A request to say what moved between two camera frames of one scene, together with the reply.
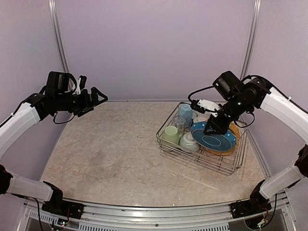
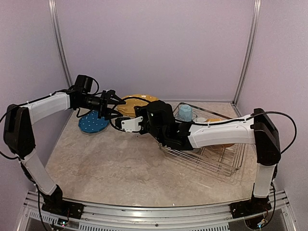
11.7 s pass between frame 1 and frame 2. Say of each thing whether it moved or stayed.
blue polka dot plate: moved
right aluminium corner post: stayed
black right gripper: moved
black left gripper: moved
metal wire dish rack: stayed
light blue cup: stayed
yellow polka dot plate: moved
